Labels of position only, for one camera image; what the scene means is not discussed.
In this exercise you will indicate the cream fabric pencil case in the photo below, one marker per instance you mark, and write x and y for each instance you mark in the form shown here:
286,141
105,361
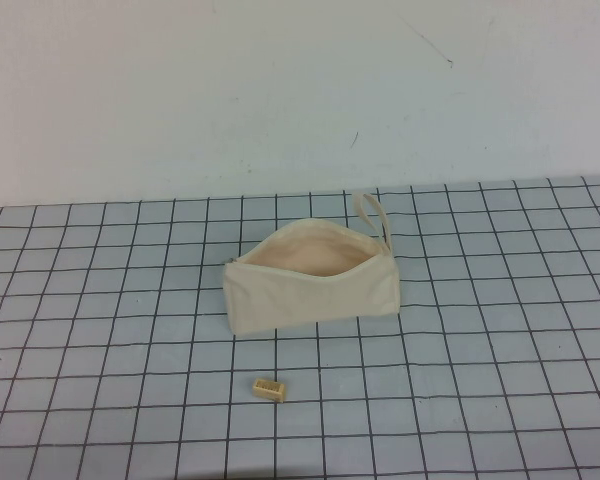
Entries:
300,305

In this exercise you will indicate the small beige eraser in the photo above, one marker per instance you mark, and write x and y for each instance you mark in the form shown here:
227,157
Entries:
268,388

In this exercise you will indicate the blue grid tablecloth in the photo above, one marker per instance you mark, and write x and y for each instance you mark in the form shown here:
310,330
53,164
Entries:
80,310

